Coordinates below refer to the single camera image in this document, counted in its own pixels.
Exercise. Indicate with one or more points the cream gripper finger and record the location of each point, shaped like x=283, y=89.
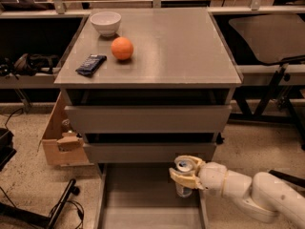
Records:
x=189, y=179
x=195, y=161

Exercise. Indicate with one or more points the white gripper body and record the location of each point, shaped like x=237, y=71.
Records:
x=212, y=176

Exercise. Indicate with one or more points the redbull can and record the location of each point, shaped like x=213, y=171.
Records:
x=183, y=166

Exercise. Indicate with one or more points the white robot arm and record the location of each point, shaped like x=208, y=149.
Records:
x=262, y=197

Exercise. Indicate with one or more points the grey bottom drawer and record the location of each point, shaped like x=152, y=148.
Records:
x=142, y=196

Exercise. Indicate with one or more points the grey drawer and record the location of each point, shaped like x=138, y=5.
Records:
x=148, y=119
x=142, y=196
x=146, y=152

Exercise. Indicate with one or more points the grey drawer cabinet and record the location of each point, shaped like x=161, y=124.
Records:
x=179, y=60

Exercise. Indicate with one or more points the grey middle drawer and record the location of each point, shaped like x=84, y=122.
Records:
x=146, y=152

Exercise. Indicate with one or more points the grey top drawer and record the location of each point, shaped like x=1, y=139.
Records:
x=148, y=119

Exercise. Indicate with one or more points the black chair wheel leg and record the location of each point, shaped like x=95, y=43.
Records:
x=294, y=180

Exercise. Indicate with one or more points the wooden box on floor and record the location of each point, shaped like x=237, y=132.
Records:
x=60, y=143

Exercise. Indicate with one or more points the orange fruit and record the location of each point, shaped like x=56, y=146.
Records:
x=122, y=48

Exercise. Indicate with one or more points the black office chair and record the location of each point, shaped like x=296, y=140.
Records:
x=275, y=40

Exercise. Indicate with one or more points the dark blue snack bar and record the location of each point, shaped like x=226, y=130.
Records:
x=91, y=64

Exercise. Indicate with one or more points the white ceramic bowl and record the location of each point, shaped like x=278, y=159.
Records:
x=106, y=23

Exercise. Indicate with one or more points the black case on floor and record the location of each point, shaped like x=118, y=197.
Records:
x=6, y=147

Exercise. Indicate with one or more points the black headphones on shelf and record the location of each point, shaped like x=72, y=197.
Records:
x=29, y=64

